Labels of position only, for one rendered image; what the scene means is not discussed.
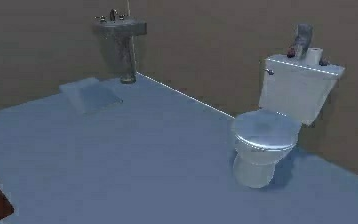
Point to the pale grey floor cloth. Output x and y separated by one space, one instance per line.
90 95

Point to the metal sink faucet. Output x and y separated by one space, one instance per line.
113 15

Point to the white toilet paper roll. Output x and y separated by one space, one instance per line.
314 55

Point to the grey pedestal sink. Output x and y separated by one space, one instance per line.
123 30

